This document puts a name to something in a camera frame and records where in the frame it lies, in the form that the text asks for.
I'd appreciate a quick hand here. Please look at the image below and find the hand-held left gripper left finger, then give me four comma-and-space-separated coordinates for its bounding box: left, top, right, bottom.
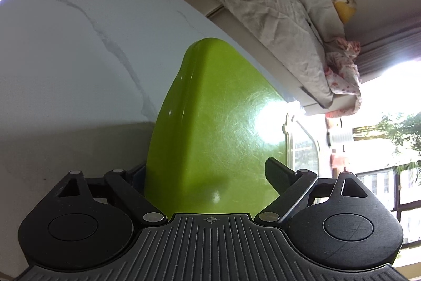
57, 164, 166, 228

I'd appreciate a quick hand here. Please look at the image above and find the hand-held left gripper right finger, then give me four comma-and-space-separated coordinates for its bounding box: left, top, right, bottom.
255, 157, 379, 227

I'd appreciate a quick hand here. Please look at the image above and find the green plastic tray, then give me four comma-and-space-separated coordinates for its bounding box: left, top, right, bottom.
144, 37, 290, 219

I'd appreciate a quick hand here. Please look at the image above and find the white marble desktop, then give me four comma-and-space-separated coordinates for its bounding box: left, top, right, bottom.
0, 0, 297, 268

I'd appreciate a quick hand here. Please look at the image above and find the dark framed window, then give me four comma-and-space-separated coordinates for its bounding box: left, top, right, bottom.
355, 166, 421, 249

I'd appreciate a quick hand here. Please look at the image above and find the pink floral cloth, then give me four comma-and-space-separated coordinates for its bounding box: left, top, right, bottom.
324, 37, 362, 119

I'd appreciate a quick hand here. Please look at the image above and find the green potted plant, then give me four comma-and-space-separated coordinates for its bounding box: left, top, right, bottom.
377, 113, 421, 176

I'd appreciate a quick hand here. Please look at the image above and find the light curtain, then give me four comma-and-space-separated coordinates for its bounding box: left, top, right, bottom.
345, 24, 421, 84

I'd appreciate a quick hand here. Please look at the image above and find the beige sofa with blanket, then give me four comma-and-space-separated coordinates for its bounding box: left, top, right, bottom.
154, 0, 336, 109

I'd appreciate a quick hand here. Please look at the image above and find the white metal frame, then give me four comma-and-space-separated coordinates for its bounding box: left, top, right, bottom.
282, 111, 321, 176

